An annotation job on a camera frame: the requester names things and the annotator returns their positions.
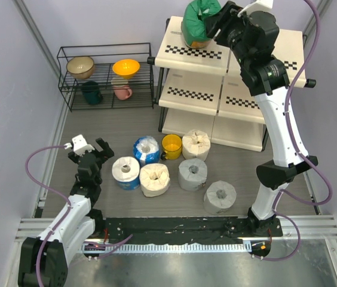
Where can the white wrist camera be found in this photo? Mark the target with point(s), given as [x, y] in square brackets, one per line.
[80, 146]
[258, 5]

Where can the yellow mug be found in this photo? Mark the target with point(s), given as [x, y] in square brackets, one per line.
[172, 147]

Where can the grey wrapped roll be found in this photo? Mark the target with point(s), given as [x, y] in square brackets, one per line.
[192, 174]
[219, 197]

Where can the blue striped plastic-wrapped roll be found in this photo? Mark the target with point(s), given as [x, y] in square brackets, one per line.
[146, 150]

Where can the dark green mug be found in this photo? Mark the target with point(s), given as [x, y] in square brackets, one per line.
[91, 93]

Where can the orange bowl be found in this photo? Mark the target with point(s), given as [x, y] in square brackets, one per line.
[126, 68]

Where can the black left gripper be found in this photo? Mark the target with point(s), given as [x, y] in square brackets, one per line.
[106, 153]

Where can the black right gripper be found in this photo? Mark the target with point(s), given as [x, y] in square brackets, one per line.
[217, 23]

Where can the white roll blue base wrap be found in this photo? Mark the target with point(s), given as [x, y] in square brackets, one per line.
[125, 171]

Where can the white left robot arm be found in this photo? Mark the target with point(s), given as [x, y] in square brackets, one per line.
[44, 259]

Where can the cream three-tier shelf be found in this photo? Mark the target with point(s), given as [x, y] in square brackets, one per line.
[202, 89]

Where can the cream wrapped roll front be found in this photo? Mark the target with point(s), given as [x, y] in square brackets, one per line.
[154, 179]

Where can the grey wrapped roll front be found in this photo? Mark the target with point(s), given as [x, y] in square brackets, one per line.
[219, 197]

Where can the cream roll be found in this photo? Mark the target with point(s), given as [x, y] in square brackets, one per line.
[196, 144]
[154, 179]

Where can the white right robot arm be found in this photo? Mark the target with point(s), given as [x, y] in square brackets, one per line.
[268, 83]

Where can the black wire rack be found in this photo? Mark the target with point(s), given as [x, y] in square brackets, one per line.
[104, 56]

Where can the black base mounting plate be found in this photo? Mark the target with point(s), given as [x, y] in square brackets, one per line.
[205, 230]

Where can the grey wrapped roll rear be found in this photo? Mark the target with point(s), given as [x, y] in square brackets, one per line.
[192, 174]

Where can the pink mug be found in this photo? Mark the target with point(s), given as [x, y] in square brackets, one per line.
[121, 88]

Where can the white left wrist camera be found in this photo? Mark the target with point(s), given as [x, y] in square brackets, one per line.
[80, 146]

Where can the green paper towel roll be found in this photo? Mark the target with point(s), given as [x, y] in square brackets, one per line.
[193, 27]

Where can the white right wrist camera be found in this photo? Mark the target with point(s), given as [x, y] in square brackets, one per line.
[258, 5]

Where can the beige ceramic bowl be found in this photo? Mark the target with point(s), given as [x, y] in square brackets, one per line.
[81, 68]

